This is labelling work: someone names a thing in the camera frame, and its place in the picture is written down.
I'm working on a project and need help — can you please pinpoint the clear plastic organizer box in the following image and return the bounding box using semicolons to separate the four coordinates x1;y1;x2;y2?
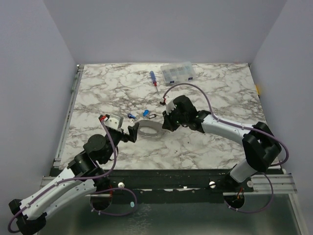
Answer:
160;62;196;85

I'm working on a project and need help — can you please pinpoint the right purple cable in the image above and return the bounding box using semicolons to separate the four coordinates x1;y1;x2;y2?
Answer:
161;83;291;213

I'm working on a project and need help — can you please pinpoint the blue red screwdriver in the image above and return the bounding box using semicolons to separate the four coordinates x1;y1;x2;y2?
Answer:
150;71;159;94

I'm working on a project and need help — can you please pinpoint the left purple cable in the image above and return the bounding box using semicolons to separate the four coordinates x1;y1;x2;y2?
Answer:
8;117;137;233

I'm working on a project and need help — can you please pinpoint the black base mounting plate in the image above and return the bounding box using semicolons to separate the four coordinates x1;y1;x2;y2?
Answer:
50;168;247;204

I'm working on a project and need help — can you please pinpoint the black key tag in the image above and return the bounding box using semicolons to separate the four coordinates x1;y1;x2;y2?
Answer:
148;114;157;119

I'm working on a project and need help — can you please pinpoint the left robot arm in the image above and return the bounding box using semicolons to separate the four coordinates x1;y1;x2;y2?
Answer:
8;121;139;235

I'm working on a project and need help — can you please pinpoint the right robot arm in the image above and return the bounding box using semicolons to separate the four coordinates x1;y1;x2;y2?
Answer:
162;95;282;191

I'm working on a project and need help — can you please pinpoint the aluminium frame rail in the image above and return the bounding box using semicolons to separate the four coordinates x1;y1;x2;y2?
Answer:
245;174;297;194

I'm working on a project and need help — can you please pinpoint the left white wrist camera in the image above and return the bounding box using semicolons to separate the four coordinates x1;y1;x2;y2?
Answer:
98;114;124;130

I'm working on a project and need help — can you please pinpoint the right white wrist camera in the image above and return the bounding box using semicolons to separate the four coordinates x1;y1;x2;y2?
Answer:
159;98;176;116

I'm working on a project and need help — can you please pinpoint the grey large key ring holder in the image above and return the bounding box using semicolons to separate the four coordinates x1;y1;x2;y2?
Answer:
138;120;163;137

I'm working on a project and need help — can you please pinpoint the purple cable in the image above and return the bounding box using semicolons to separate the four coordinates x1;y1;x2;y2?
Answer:
8;117;137;233
161;83;291;213

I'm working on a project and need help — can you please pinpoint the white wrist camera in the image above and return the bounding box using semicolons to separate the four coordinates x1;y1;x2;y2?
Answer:
98;114;124;130
159;98;176;116

